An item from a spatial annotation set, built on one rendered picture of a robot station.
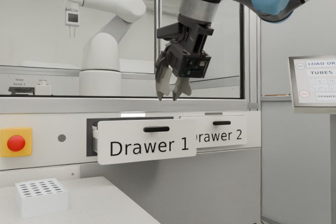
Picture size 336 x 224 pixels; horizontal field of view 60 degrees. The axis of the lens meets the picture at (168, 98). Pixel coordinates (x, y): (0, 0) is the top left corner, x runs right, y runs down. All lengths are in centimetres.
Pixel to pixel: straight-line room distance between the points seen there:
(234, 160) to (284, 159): 137
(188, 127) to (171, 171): 22
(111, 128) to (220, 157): 50
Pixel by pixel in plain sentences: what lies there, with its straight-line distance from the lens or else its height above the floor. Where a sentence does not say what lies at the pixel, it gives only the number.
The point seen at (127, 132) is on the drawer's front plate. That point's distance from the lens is 78.
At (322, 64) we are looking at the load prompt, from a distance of 149.
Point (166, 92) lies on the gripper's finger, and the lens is 65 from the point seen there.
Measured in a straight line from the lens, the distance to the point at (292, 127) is 244.
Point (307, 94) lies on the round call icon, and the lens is 135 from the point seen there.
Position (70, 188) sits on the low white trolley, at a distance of 80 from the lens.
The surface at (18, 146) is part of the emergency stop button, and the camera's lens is 81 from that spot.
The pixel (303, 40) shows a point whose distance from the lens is 243.
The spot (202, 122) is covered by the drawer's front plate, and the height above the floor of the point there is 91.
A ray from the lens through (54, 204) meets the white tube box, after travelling 64.
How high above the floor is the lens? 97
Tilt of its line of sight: 1 degrees up
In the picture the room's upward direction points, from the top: straight up
